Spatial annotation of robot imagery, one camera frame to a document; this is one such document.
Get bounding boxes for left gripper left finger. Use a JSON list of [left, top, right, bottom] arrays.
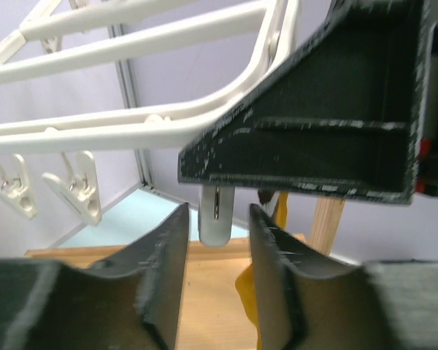
[[0, 203, 190, 350]]

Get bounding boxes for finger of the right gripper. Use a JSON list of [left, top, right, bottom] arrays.
[[178, 1, 432, 204]]

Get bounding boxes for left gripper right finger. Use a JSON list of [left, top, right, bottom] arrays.
[[249, 204, 438, 349]]

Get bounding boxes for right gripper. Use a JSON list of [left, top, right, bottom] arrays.
[[412, 1, 438, 198]]

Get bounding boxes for mustard yellow sock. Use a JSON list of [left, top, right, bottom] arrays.
[[235, 192, 288, 349]]

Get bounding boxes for white plastic clip hanger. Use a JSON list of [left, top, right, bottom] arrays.
[[0, 1, 300, 225]]

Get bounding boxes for wooden hanger stand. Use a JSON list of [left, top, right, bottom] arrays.
[[0, 196, 347, 350]]

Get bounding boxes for aluminium frame post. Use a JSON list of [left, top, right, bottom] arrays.
[[107, 25, 156, 190]]

